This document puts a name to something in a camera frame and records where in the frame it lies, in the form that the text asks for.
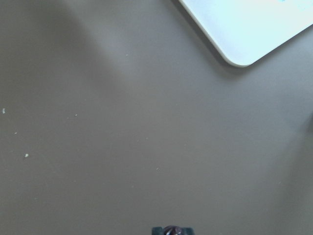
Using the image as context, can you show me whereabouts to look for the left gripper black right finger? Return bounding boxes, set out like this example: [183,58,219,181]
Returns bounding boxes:
[182,227,194,235]

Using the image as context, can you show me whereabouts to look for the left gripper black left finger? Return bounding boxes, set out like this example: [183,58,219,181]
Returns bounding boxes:
[151,227,164,235]

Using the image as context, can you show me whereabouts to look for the pair of dark cherries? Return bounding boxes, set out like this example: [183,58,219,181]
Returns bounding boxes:
[163,225,184,235]

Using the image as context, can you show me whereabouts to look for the cream rabbit tray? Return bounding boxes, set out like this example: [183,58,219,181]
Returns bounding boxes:
[180,0,313,67]

